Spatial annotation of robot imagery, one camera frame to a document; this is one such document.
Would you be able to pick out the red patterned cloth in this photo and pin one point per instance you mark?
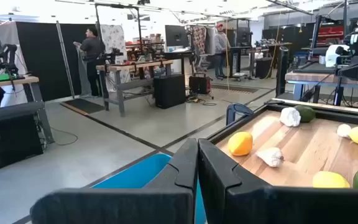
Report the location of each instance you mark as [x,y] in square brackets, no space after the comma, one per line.
[199,39]

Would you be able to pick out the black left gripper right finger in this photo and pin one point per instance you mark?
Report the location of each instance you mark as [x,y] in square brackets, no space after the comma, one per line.
[259,205]

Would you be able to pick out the white garlic bulb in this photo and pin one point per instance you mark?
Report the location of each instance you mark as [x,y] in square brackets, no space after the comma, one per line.
[343,130]
[290,116]
[270,156]

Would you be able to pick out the black gantry frame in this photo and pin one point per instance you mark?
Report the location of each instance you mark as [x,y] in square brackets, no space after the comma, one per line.
[139,31]

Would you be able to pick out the grey curtain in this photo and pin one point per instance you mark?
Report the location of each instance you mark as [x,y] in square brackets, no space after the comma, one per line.
[81,68]

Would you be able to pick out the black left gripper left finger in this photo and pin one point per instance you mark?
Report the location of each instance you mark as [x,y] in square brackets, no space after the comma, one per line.
[166,202]

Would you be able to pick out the person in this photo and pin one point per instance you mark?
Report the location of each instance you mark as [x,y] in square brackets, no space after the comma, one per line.
[221,42]
[92,49]

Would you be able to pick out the black computer monitor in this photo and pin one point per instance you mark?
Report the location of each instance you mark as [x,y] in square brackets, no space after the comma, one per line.
[176,35]

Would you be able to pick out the black computer tower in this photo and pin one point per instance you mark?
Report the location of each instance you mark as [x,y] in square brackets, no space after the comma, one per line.
[263,68]
[11,137]
[169,91]

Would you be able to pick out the small black robot arm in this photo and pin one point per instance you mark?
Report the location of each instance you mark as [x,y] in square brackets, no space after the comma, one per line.
[5,57]
[112,56]

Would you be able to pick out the blue plastic basket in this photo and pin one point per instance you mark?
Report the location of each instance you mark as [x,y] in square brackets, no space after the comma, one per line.
[141,174]

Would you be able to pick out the black desk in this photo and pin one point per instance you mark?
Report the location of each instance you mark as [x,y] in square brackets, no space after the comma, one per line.
[179,55]

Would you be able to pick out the black curtain partition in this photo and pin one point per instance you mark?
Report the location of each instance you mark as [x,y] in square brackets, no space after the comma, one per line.
[42,56]

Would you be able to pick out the wooden workbench blue legs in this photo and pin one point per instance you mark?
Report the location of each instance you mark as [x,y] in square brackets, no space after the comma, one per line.
[309,77]

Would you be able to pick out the red tool cabinet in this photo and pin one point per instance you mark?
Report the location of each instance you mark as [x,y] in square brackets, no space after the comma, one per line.
[331,32]

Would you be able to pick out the white floral cloth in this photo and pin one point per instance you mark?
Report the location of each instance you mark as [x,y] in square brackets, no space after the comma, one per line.
[113,37]

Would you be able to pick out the white plastic object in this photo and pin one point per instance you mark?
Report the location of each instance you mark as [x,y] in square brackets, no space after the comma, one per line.
[332,56]

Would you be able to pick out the black upright post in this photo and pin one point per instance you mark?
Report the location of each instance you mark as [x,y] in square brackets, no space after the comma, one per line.
[282,71]

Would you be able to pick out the wooden top workbench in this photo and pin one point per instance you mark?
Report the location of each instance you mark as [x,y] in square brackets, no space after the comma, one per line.
[135,66]
[11,81]

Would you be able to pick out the red black equipment case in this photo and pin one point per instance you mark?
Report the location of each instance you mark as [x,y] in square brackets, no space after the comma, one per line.
[199,84]

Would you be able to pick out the dark blue chair back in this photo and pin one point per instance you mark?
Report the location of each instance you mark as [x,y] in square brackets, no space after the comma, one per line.
[239,109]

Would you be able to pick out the black floor mat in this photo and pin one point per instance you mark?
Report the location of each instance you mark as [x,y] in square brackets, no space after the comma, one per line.
[235,88]
[84,105]

